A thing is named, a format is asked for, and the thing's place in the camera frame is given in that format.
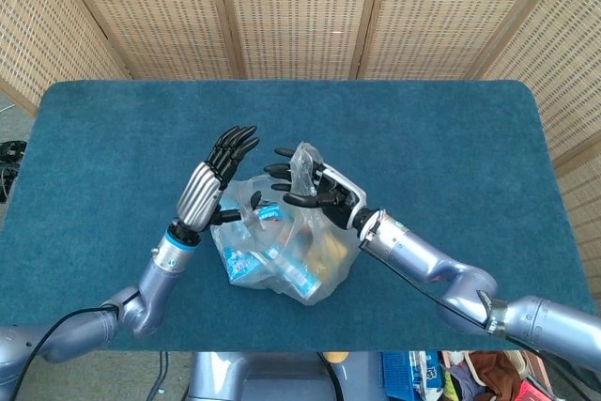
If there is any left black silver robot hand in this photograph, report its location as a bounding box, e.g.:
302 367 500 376
176 125 263 233

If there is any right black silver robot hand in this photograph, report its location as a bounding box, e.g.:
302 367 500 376
263 146 368 229

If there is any clear plastic bag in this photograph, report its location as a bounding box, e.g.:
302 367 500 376
209 140 358 307

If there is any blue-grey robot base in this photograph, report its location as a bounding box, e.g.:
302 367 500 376
187 351 391 401

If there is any yellow sponge block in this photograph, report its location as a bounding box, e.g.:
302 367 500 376
307 236 345 280

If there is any small blue snack packet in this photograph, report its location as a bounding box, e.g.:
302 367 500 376
255 203 284 224

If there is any blue carpet table mat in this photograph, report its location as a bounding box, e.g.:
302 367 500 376
0 80 598 353

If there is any blue plastic basket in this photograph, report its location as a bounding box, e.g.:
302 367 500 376
380 350 446 401

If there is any bamboo folding screen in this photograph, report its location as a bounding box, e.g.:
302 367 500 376
0 0 601 299

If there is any brown cloth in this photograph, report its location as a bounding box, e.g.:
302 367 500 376
469 351 523 397

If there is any red box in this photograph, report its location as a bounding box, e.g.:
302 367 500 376
517 379 549 401

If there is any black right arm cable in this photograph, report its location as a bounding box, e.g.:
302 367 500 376
359 239 593 401

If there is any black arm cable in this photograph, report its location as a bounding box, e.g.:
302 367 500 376
359 239 593 401
8 305 119 401

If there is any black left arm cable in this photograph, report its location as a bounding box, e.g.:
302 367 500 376
8 305 119 401

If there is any black base cable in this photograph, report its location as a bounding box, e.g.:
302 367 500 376
316 352 342 401

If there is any black floor cable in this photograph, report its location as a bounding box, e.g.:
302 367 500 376
147 351 170 401

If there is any black power strip with cables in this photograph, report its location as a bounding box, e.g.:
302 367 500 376
0 140 28 200

